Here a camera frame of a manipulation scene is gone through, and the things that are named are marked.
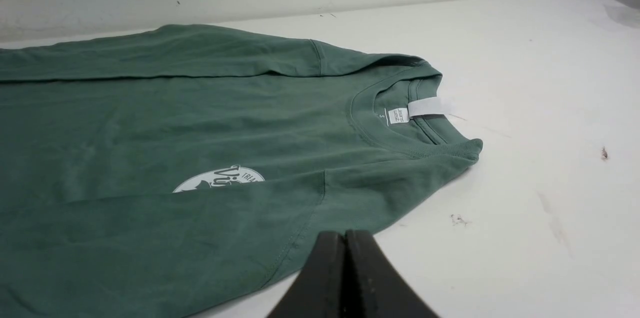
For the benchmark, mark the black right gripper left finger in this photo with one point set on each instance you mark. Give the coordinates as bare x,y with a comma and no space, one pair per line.
317,289

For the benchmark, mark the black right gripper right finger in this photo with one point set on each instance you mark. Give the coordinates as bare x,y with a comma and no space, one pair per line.
373,287

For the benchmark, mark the green long-sleeve shirt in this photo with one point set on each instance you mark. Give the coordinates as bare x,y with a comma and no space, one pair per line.
160,174

